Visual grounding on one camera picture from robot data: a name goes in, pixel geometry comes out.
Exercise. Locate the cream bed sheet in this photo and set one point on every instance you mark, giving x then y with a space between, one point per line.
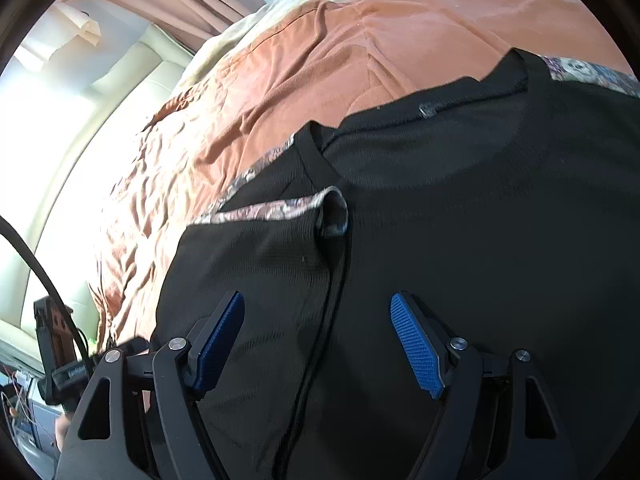
225 45

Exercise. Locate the orange blanket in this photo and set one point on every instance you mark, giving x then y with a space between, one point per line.
300 85

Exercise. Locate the person's left hand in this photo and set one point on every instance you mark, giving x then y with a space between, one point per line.
64 432

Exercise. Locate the beige curtain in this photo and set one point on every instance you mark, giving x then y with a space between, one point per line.
200 0

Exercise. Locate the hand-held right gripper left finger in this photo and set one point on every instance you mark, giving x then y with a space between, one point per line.
220 340

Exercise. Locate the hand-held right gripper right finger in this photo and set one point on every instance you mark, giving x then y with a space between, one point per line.
415 345

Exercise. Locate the cream padded sofa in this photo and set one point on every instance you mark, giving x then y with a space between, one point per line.
125 85

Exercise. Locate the black top with patterned trim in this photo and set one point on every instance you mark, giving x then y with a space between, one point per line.
450 210

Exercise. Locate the grey storage drawer unit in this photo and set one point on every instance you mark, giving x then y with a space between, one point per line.
30 410

